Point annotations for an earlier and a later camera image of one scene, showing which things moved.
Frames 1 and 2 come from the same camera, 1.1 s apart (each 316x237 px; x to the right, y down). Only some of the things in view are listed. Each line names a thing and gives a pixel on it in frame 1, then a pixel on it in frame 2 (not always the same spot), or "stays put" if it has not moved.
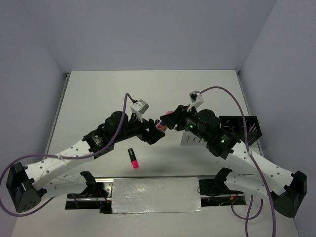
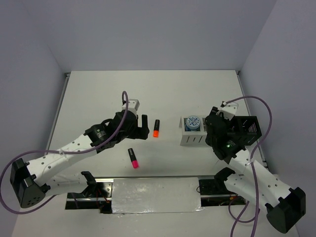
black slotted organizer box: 235,125 stays put
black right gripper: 177,117 -> 227,122
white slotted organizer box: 189,138 stays put
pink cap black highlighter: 134,161 stays put
